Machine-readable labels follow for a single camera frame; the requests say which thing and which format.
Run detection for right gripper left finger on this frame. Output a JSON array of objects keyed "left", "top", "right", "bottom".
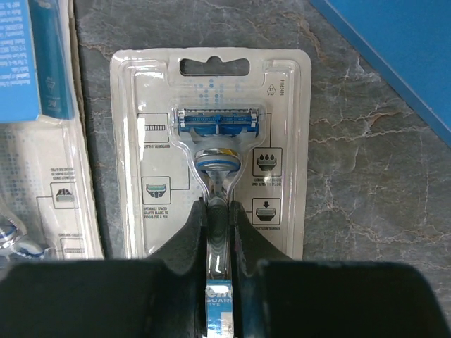
[{"left": 1, "top": 200, "right": 207, "bottom": 337}]

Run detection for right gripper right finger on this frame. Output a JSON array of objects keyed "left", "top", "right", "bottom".
[{"left": 229, "top": 201, "right": 450, "bottom": 337}]

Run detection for blue Gillette razor blister pack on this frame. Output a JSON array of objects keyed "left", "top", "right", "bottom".
[{"left": 110, "top": 47, "right": 311, "bottom": 337}]

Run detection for colourful wooden shelf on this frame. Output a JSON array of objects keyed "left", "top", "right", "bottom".
[{"left": 312, "top": 0, "right": 450, "bottom": 143}]

